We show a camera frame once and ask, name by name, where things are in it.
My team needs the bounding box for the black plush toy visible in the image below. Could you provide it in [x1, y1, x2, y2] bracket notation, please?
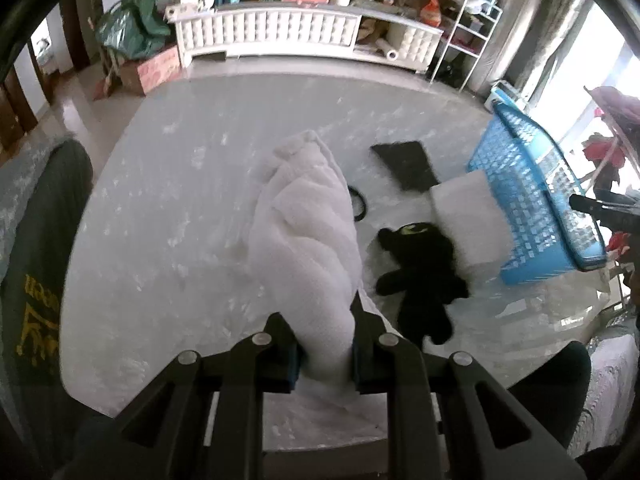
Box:
[375, 222, 470, 348]

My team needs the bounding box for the blue plastic laundry basket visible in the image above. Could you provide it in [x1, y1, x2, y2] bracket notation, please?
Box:
[466, 103, 606, 285]

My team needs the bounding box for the white fluffy towel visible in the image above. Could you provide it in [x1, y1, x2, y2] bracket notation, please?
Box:
[247, 131, 362, 390]

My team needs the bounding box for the black hair band ring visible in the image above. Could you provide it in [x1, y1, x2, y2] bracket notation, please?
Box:
[347, 185, 369, 222]

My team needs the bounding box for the white cloth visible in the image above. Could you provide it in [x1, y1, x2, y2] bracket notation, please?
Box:
[430, 170, 514, 286]

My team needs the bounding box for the dark green square cloth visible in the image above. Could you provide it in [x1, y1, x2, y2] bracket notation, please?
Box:
[371, 141, 439, 193]

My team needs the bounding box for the wooden clothes rack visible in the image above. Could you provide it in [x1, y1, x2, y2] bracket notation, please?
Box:
[581, 84, 640, 261]

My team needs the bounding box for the blue white plastic bin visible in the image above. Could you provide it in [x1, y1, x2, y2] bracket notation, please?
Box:
[484, 79, 529, 114]

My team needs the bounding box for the standing air conditioner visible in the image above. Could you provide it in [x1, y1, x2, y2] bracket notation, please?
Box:
[466, 0, 541, 98]

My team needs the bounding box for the patterned window curtain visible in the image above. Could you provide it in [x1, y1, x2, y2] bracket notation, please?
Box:
[506, 0, 587, 102]

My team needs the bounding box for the white metal shelf rack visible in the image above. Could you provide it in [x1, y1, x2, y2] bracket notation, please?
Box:
[427, 0, 502, 92]

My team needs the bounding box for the orange bag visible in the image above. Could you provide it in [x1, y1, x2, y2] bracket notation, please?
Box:
[419, 0, 442, 27]

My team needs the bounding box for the white paper roll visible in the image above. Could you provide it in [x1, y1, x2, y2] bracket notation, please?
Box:
[375, 38, 399, 62]

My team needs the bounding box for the dark chair with cloth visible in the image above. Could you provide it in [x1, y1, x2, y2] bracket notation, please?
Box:
[1, 136, 93, 440]

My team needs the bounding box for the pink cardboard box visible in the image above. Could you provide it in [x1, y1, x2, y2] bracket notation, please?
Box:
[119, 46, 181, 96]

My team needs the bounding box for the white tufted TV cabinet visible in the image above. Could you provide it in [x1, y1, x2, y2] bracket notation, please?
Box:
[166, 2, 442, 74]

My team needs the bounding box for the green plastic bag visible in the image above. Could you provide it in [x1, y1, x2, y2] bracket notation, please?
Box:
[96, 0, 172, 61]

